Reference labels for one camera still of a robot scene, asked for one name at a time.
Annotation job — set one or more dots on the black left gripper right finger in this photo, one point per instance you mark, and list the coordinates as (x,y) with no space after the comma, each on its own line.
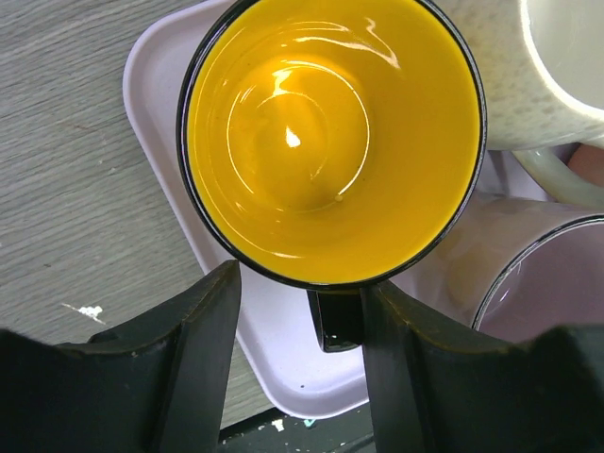
(435,385)

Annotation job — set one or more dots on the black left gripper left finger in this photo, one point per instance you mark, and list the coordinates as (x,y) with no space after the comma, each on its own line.
(155,383)

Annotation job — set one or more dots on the yellow mug black outside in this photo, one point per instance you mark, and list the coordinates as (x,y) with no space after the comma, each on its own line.
(330,145)

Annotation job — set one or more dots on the lilac plastic tray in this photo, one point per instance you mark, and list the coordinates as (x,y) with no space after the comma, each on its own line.
(275,329)

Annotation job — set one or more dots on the lilac mug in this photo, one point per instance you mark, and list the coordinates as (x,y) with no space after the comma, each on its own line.
(513,268)

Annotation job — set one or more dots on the white speckled mug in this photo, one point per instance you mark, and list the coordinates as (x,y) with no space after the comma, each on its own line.
(541,64)

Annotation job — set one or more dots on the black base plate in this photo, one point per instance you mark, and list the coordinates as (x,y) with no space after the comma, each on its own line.
(275,431)

